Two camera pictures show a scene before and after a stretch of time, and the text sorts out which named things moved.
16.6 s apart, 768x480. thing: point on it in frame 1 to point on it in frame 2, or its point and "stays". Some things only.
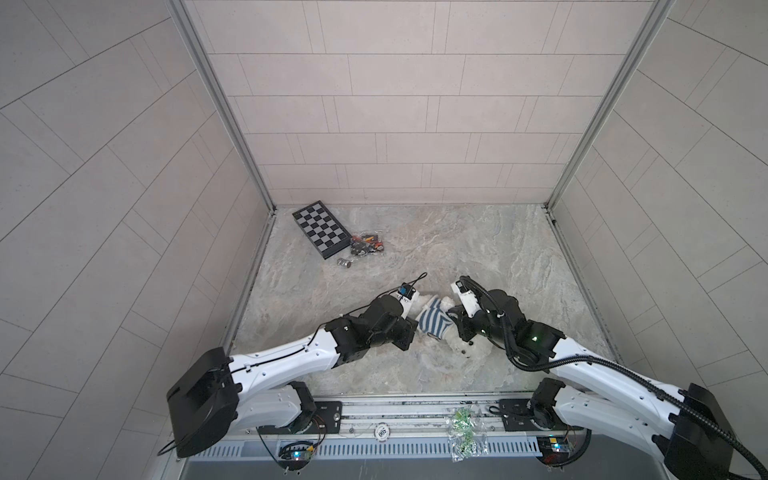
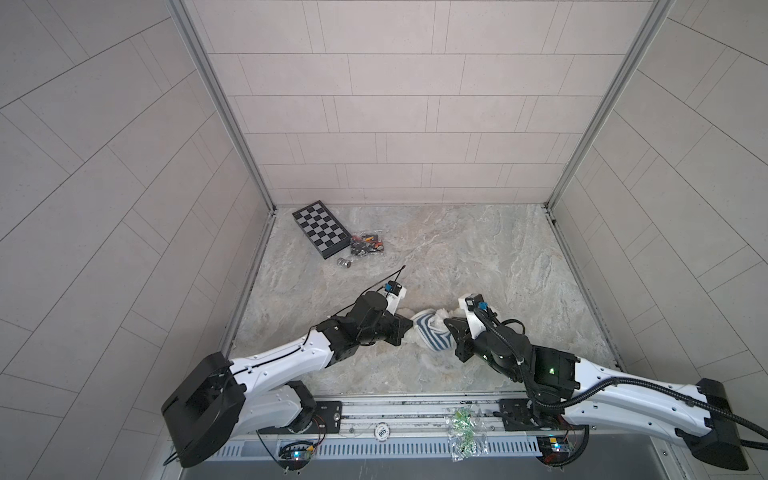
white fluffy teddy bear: [454, 336] to [436, 321]
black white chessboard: [322, 229] stays
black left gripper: [407, 327] stays
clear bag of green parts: [466, 433] stays
